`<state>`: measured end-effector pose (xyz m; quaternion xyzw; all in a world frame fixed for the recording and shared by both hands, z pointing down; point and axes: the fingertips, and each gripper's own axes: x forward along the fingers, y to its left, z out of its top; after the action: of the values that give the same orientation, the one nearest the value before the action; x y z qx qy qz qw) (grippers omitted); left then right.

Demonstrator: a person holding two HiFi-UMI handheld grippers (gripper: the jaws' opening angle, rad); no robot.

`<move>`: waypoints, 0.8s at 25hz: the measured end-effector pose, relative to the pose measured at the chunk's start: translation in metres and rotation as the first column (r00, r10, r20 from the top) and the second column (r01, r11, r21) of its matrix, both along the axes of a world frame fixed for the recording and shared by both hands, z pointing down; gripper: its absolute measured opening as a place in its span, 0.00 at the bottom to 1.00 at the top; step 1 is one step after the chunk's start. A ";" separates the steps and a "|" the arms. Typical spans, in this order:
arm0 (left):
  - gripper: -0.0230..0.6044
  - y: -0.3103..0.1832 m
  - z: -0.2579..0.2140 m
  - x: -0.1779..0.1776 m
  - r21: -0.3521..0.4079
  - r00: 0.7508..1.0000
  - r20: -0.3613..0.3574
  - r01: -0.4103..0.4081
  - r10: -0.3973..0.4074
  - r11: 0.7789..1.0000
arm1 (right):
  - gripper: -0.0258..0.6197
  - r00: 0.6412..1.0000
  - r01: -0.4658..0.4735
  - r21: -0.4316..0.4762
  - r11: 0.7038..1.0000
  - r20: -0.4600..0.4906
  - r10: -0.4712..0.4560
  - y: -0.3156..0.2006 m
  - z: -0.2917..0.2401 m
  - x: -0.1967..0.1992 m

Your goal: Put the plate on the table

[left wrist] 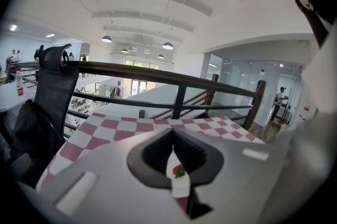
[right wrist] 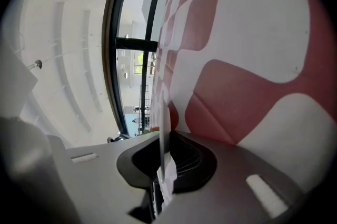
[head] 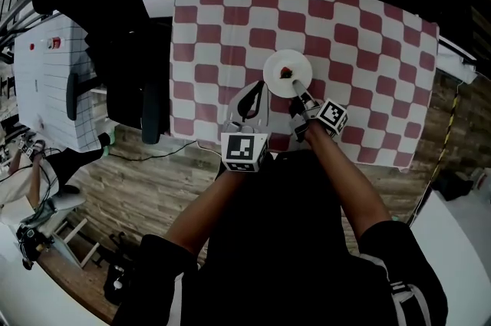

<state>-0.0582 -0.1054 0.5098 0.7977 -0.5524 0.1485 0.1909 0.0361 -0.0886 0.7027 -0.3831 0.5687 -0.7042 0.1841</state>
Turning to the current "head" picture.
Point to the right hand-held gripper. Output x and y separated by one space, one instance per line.
333 115

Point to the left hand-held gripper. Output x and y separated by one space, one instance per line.
241 150

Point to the red and green food piece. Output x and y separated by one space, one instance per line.
285 72

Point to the white round plate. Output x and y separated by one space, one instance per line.
276 81

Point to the person's right forearm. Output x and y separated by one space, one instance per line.
345 186

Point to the person's left forearm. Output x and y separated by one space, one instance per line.
207 209

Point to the red white checkered tablecloth table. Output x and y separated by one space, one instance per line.
238 48

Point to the black office chair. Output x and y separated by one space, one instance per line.
115 48

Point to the person's black shirt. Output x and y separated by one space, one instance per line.
280 259

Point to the yellow black striped tape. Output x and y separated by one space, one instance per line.
447 132

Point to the white flat board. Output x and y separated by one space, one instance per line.
456 65

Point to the black bag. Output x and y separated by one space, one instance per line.
452 184

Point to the white red container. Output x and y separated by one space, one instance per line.
483 178

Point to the white grid cloth table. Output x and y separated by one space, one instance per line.
50 86

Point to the red white small can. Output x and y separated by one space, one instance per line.
54 43

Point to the white smooth table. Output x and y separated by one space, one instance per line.
452 259

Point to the white stool frame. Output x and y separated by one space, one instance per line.
82 240

